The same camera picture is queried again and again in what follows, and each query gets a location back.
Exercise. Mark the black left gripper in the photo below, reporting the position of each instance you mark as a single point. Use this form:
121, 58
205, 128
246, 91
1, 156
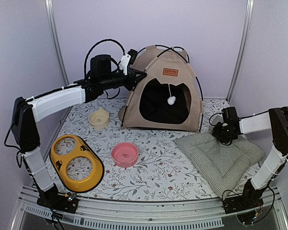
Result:
133, 79

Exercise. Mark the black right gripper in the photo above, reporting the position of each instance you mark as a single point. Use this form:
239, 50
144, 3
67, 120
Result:
215, 133

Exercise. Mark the green checkered pet cushion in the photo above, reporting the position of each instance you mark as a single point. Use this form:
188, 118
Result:
221, 165

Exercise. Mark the beige fabric pet tent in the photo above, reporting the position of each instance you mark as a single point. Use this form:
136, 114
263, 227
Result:
163, 95

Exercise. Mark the cream pet bowl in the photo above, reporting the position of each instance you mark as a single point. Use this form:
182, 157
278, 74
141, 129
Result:
99, 119

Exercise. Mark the pink pet bowl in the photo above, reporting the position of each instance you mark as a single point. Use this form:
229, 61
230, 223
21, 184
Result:
125, 154

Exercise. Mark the yellow double bowl holder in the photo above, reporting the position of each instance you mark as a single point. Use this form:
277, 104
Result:
77, 166

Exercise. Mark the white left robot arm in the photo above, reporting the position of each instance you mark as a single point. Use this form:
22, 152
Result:
30, 113

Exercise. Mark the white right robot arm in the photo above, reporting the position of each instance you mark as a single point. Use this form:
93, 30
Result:
274, 121

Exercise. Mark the round beige embroidered mat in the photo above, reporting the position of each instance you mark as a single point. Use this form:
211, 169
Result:
121, 113

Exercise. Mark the floral white table mat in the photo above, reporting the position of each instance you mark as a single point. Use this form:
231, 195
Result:
162, 172

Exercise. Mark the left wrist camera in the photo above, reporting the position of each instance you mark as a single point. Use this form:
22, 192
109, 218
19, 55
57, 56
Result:
126, 60

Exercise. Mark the white pompom toy on string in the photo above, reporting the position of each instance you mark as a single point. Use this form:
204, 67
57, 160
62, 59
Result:
171, 99

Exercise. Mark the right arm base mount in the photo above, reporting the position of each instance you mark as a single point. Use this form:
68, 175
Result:
250, 198

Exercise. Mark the left aluminium frame post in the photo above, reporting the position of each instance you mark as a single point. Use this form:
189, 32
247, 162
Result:
55, 39

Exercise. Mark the aluminium frame post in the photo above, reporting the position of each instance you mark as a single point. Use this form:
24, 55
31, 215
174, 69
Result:
55, 39
243, 42

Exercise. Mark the right aluminium frame post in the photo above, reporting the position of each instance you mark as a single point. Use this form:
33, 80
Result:
243, 42

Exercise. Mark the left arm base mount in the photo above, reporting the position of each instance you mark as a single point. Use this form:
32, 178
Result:
55, 201

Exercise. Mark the aluminium front rail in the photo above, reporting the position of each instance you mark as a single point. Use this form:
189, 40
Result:
101, 214

